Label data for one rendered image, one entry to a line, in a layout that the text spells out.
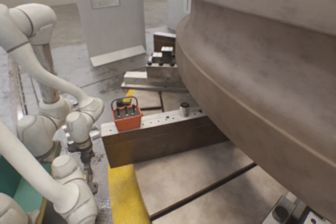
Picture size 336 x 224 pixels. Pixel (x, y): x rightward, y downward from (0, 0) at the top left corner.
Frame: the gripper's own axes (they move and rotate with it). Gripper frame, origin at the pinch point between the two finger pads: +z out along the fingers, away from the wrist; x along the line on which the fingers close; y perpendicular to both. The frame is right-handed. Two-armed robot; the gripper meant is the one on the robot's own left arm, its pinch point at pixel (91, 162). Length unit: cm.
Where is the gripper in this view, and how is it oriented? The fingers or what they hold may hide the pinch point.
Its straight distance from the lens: 132.1
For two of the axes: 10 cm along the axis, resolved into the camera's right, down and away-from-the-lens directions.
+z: 0.0, 8.2, 5.7
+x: -2.2, -5.5, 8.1
